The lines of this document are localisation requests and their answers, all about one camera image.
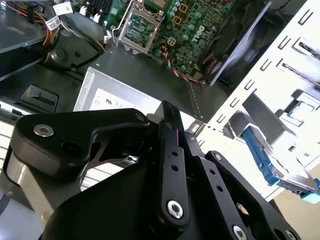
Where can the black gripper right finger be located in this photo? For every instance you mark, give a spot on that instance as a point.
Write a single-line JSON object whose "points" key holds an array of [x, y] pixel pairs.
{"points": [[225, 180]]}

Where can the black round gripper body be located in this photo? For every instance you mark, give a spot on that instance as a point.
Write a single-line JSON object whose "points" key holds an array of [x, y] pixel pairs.
{"points": [[112, 207]]}

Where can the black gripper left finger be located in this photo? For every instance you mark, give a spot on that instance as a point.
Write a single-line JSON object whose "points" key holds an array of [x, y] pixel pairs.
{"points": [[62, 140]]}

